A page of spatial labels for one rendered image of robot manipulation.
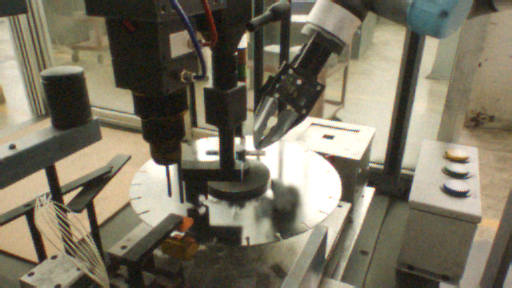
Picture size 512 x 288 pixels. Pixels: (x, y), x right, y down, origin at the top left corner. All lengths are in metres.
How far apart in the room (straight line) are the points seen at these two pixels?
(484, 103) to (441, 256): 2.97
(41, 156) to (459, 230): 0.65
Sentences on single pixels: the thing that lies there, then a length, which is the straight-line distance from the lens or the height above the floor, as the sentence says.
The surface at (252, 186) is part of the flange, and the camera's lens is 0.59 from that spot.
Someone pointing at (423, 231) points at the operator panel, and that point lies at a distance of 0.76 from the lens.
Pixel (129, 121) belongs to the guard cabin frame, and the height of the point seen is 0.77.
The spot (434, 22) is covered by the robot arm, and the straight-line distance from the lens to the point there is 0.57.
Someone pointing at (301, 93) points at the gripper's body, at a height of 1.09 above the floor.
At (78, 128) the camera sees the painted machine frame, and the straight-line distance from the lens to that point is 0.64.
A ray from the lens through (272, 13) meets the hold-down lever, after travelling 0.49.
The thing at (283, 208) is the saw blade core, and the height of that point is 0.95.
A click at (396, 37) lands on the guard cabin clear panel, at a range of 0.96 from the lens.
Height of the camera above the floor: 1.27
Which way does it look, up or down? 25 degrees down
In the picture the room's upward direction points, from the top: straight up
